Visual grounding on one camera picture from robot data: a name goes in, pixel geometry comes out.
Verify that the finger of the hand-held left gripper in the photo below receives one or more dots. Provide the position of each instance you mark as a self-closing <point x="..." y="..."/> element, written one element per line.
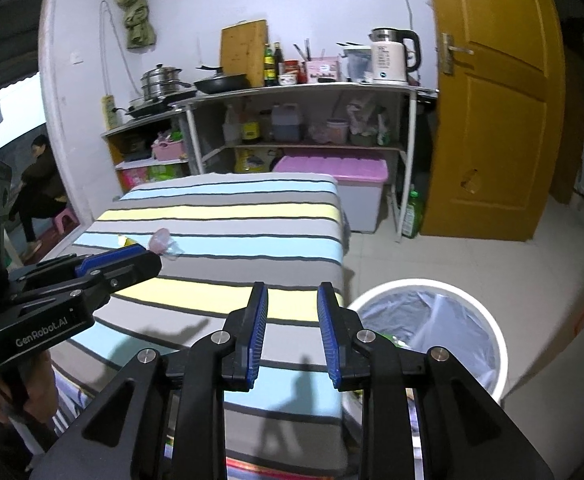
<point x="107" y="257"/>
<point x="132" y="270"/>

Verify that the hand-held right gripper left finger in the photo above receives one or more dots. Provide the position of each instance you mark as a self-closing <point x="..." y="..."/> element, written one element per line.
<point x="257" y="335"/>

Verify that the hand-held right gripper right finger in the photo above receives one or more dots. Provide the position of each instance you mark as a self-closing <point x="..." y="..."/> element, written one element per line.
<point x="328" y="335"/>

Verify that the clear plastic bin liner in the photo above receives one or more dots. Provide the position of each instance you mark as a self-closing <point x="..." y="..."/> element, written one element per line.
<point x="422" y="320"/>

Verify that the white round bin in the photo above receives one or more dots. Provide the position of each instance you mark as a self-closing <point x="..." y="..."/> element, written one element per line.
<point x="497" y="340"/>

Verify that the person's left hand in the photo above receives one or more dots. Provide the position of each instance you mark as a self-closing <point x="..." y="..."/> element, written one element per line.
<point x="39" y="390"/>

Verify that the pink stool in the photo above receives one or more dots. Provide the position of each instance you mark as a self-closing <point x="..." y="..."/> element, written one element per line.
<point x="64" y="217"/>

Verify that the green packets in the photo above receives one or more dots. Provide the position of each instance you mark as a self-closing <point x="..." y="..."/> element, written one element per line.
<point x="157" y="175"/>

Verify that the striped bed blanket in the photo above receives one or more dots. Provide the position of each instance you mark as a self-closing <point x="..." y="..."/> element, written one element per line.
<point x="222" y="210"/>

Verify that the pink basket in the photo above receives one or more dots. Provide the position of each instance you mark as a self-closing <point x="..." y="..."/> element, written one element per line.
<point x="168" y="151"/>

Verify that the low wooden shelf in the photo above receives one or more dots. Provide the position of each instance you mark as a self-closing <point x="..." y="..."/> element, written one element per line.
<point x="122" y="132"/>

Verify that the yellow power strip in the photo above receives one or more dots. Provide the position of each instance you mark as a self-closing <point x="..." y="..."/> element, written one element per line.
<point x="108" y="112"/>

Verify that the black shallow pan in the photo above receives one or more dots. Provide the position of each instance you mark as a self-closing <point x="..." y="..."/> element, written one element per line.
<point x="152" y="107"/>

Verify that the yellow oil jug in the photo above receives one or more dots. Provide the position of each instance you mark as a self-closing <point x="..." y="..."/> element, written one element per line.
<point x="251" y="162"/>

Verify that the pink lid storage box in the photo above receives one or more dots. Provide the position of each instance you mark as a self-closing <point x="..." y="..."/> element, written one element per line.
<point x="332" y="170"/>

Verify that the clear plastic bottle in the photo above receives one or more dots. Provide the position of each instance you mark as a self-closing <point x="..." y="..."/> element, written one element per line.
<point x="232" y="127"/>

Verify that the steel steamer pot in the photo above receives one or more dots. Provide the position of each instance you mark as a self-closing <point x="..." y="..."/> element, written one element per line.
<point x="161" y="82"/>

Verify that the yellow label oil bottle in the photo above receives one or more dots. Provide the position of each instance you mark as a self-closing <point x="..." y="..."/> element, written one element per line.
<point x="250" y="130"/>

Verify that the black frying pan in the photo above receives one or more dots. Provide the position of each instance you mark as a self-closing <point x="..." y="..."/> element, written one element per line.
<point x="222" y="84"/>

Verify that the dark plastic jug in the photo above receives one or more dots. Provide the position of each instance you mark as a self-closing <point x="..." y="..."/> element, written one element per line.
<point x="286" y="125"/>

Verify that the crumpled plastic bags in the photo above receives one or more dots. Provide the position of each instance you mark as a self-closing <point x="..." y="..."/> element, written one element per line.
<point x="364" y="120"/>

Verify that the dark bottle green label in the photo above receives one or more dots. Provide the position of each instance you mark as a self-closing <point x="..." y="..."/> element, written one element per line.
<point x="269" y="70"/>

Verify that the white metal shelf rack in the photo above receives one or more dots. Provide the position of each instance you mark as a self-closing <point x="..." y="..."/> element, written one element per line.
<point x="297" y="91"/>

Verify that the wooden cutting board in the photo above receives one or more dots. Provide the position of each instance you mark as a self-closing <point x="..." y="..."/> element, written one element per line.
<point x="242" y="50"/>

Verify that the dark sauce bottle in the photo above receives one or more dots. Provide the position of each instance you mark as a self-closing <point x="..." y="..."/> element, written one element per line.
<point x="278" y="67"/>

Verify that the red sauce jar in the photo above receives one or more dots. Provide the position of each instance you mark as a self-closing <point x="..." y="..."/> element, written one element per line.
<point x="291" y="72"/>

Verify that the green hanging cloth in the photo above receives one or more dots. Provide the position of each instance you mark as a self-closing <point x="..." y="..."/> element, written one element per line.
<point x="134" y="5"/>

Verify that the yellow wooden door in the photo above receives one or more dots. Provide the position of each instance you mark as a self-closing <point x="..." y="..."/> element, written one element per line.
<point x="492" y="120"/>

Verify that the clear plastic container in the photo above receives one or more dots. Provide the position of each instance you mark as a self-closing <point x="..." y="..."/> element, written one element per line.
<point x="358" y="65"/>

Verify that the white electric kettle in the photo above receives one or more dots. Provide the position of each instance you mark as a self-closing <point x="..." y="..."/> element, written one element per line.
<point x="389" y="60"/>

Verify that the white wall switch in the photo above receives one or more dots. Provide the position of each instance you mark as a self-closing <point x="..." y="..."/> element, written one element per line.
<point x="76" y="56"/>

